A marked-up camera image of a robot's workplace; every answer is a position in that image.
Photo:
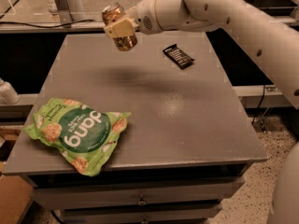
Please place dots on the white pipe at left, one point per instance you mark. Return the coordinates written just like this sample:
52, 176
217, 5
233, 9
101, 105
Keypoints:
7, 93

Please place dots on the grey drawer cabinet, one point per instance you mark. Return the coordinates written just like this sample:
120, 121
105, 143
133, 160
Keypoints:
187, 145

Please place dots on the green rice chips bag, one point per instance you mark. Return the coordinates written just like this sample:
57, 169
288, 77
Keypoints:
85, 137

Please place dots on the cardboard box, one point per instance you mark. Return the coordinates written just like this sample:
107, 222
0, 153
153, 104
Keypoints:
14, 197

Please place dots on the metal bracket left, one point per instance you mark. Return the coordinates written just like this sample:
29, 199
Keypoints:
63, 11

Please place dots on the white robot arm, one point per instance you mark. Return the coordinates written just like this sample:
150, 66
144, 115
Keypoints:
272, 45

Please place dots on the grey metal rail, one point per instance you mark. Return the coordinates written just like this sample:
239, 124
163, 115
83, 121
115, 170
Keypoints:
230, 25

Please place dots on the black snack bar wrapper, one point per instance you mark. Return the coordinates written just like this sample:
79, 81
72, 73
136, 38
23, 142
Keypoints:
178, 56

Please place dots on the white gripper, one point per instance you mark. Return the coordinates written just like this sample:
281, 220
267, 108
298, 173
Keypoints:
144, 15

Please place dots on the orange soda can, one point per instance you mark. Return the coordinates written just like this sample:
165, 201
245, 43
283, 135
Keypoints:
114, 12

